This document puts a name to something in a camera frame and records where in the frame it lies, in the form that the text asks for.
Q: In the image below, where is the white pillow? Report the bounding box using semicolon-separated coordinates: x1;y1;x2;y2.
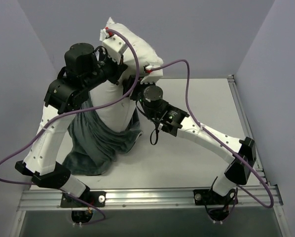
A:
90;17;163;133

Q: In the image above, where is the dark green pillowcase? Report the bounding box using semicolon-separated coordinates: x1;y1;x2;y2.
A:
63;98;143;176

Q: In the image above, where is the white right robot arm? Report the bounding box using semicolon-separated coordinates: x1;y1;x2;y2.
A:
130;82;257;204

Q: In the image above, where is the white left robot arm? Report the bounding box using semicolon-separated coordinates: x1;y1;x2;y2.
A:
15;42;128;207

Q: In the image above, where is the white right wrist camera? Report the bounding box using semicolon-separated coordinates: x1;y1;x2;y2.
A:
140;63;163;84

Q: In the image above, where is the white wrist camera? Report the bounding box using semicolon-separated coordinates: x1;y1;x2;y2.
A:
102;35;128;64
140;63;163;84

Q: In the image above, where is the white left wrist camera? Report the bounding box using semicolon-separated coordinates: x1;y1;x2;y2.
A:
102;35;128;64

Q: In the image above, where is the black loop strap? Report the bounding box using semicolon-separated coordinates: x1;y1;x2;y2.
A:
149;123;160;146

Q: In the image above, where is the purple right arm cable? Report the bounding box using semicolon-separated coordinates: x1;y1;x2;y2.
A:
147;59;274;220

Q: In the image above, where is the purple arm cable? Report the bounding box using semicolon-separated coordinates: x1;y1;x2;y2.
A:
147;59;274;220
0;29;141;225

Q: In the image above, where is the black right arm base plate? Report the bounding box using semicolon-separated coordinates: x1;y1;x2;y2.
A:
193;189;238;206

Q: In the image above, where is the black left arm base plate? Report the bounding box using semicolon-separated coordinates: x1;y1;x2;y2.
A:
60;191;106;208

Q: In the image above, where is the aluminium right side rail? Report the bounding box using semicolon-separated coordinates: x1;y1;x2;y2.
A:
227;75;270;185

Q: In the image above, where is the aluminium front frame rail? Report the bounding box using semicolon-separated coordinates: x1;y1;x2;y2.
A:
18;186;283;211

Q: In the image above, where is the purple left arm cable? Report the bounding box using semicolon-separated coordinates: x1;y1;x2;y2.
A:
0;29;141;225

